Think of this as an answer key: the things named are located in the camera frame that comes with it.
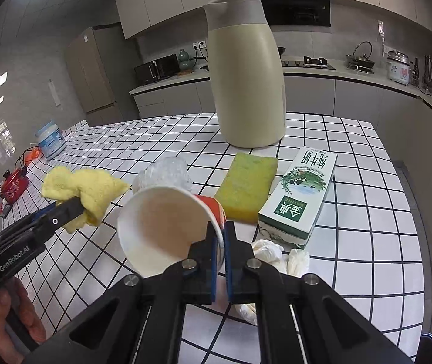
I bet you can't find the kettle on stove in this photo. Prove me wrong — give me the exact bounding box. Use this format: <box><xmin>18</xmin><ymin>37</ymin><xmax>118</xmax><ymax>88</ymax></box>
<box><xmin>346</xmin><ymin>40</ymin><xmax>375</xmax><ymax>73</ymax></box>

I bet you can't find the green white carton box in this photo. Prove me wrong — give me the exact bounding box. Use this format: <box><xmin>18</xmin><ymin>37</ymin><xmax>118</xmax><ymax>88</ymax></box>
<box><xmin>258</xmin><ymin>146</ymin><xmax>338</xmax><ymax>249</ymax></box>

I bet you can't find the brown refrigerator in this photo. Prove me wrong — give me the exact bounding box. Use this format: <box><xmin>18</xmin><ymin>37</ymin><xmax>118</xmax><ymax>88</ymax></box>
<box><xmin>65</xmin><ymin>23</ymin><xmax>142</xmax><ymax>126</ymax></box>

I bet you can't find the yellow cloth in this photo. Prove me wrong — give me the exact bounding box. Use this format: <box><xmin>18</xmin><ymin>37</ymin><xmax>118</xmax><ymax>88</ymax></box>
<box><xmin>41</xmin><ymin>166</ymin><xmax>130</xmax><ymax>233</ymax></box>

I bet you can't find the left hand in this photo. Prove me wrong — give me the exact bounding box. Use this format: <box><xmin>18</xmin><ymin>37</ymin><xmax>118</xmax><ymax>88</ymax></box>
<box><xmin>0</xmin><ymin>278</ymin><xmax>46</xmax><ymax>363</ymax></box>

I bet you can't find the black microwave oven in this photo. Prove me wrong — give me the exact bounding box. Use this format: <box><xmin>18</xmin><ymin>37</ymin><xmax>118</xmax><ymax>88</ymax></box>
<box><xmin>135</xmin><ymin>53</ymin><xmax>180</xmax><ymax>86</ymax></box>

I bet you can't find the teal ceramic vase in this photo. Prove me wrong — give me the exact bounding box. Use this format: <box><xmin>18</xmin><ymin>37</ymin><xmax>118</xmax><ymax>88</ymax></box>
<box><xmin>177</xmin><ymin>49</ymin><xmax>191</xmax><ymax>72</ymax></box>

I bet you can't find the yellow green sponge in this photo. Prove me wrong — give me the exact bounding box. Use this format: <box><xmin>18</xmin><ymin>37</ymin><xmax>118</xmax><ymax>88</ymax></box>
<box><xmin>214</xmin><ymin>153</ymin><xmax>278</xmax><ymax>224</ymax></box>

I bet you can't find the white rice cooker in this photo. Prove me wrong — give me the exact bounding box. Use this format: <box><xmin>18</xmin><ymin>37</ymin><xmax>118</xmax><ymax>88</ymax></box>
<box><xmin>386</xmin><ymin>50</ymin><xmax>410</xmax><ymax>86</ymax></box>

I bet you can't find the white blue lidded jar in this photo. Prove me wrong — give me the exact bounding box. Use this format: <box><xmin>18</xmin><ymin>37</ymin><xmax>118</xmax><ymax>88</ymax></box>
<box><xmin>35</xmin><ymin>120</ymin><xmax>66</xmax><ymax>160</ymax></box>

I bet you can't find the beige thermos jug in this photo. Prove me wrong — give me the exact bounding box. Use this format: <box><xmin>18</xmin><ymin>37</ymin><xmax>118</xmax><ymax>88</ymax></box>
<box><xmin>204</xmin><ymin>0</ymin><xmax>286</xmax><ymax>148</ymax></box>

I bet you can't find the red pot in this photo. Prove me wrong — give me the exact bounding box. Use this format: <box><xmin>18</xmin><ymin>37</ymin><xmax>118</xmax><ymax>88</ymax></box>
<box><xmin>0</xmin><ymin>168</ymin><xmax>29</xmax><ymax>205</ymax></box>

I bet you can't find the white tissue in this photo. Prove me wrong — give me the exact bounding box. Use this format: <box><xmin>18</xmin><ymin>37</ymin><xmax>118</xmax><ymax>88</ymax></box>
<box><xmin>236</xmin><ymin>238</ymin><xmax>311</xmax><ymax>326</ymax></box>

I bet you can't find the red white paper cup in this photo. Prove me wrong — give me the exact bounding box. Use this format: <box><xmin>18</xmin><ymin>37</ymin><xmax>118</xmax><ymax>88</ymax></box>
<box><xmin>116</xmin><ymin>187</ymin><xmax>226</xmax><ymax>278</ymax></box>

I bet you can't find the clear plastic bag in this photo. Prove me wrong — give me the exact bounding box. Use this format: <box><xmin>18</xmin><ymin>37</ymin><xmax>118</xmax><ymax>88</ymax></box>
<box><xmin>132</xmin><ymin>156</ymin><xmax>192</xmax><ymax>194</ymax></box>

